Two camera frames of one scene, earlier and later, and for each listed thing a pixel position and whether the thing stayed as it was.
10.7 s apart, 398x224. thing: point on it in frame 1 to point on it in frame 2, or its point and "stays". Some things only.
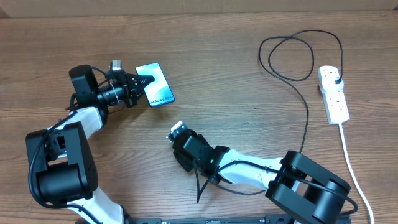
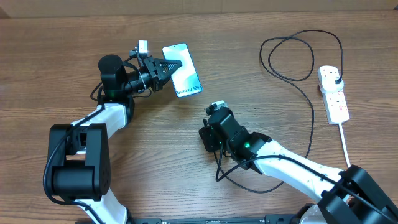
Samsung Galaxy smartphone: x=158 y=91 to x=185 y=79
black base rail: x=269 y=219 stays
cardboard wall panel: x=27 y=9 stays
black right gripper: x=186 y=160 to x=211 y=135
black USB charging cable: x=292 y=37 to x=247 y=190
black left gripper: x=130 y=83 to x=155 y=68
